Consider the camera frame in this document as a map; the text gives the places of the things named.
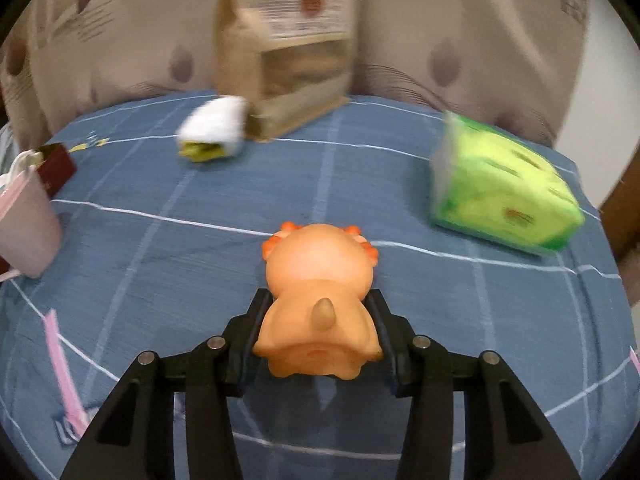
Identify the gold red tin box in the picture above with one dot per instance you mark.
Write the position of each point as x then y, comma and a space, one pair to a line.
56, 168

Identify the beige leaf print curtain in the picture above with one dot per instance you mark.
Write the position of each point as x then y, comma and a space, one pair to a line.
508, 63

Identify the green tissue pack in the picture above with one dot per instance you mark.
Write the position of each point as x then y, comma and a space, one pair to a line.
486, 184

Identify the brown kraft paper bag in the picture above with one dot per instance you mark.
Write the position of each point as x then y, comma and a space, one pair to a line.
292, 61

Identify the white fluffy sock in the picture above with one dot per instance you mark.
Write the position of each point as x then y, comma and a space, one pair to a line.
214, 130

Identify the orange rubber toy animal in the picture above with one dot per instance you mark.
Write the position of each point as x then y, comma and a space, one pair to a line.
317, 325

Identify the white spoon in mug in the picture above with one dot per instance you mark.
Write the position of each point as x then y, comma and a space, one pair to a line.
23, 161

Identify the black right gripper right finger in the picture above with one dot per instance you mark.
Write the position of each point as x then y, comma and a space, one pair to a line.
507, 435

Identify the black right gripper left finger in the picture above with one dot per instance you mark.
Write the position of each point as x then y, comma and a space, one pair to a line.
132, 434

